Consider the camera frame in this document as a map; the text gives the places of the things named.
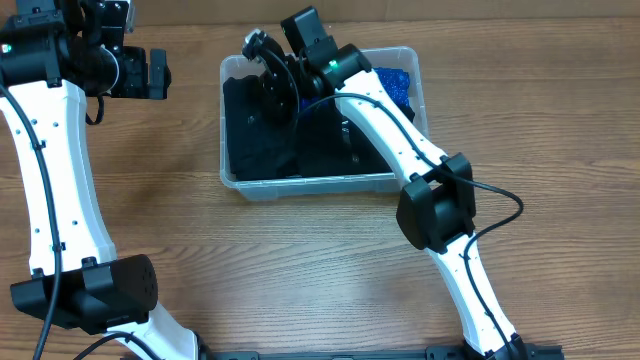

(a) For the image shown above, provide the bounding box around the large black cloth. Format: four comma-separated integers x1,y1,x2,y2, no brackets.
295,100,391,177

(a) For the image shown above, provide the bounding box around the blue sparkly fabric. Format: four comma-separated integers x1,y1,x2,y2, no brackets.
299,66,412,114

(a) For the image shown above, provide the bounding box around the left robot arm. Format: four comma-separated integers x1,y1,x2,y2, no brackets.
1,0,208,359

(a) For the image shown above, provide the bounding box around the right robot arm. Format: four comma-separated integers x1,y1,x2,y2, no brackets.
242,6,527,359

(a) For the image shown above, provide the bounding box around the clear plastic storage bin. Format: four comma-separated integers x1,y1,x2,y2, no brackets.
220,46,429,201

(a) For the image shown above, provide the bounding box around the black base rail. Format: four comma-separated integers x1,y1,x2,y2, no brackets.
199,344,565,360

